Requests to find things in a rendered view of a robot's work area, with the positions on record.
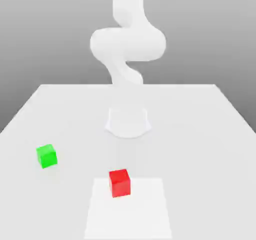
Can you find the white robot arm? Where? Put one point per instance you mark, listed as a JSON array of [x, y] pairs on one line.
[[128, 44]]

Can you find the small green cube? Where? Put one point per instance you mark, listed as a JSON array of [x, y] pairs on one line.
[[47, 156]]

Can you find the small red cube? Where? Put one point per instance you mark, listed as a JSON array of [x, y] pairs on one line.
[[120, 184]]

